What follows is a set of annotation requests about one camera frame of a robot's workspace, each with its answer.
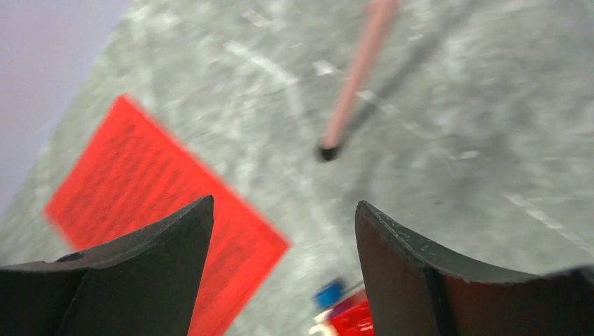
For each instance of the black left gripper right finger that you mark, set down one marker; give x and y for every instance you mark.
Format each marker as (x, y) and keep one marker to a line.
(416, 286)

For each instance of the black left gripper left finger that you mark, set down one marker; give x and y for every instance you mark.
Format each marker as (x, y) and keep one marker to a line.
(143, 283)

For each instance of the pink tripod music stand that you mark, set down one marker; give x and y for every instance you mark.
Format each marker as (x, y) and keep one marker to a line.
(368, 47)

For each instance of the red blue toy car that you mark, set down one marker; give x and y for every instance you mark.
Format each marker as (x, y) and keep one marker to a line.
(342, 311)

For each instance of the red sheet music page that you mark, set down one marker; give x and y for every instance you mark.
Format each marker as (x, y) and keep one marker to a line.
(133, 173)

